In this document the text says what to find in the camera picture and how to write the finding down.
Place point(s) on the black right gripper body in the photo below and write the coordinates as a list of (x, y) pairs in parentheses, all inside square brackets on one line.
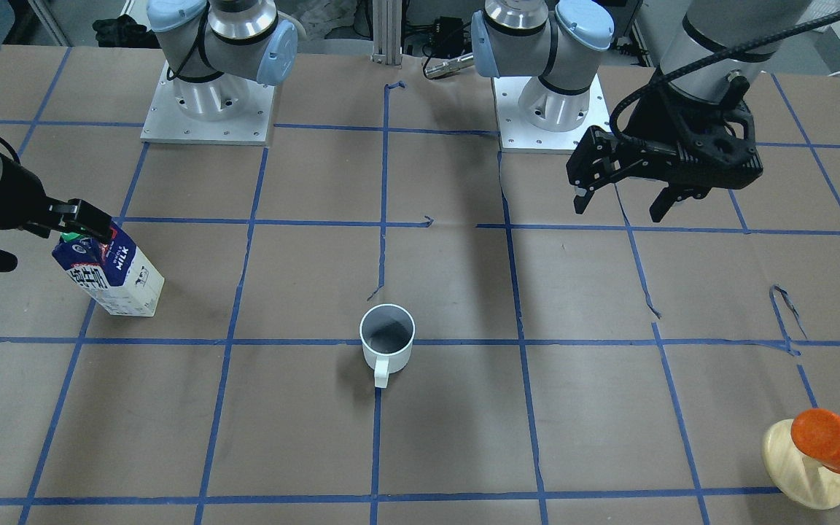
[(13, 203)]

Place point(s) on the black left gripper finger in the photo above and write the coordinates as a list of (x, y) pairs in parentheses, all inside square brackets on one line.
[(601, 159), (673, 194)]

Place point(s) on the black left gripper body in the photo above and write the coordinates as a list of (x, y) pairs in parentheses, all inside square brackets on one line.
[(655, 121)]

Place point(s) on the blue white milk carton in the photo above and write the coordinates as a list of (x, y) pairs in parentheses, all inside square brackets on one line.
[(116, 274)]

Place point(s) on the white mug grey inside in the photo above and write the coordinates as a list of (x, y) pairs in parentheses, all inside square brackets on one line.
[(387, 333)]

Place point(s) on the orange cup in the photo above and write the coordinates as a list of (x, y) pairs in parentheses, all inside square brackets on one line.
[(816, 433)]

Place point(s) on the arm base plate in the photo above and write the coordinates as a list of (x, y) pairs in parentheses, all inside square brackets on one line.
[(532, 119), (224, 111)]

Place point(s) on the aluminium frame post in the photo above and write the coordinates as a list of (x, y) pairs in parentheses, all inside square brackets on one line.
[(387, 29)]

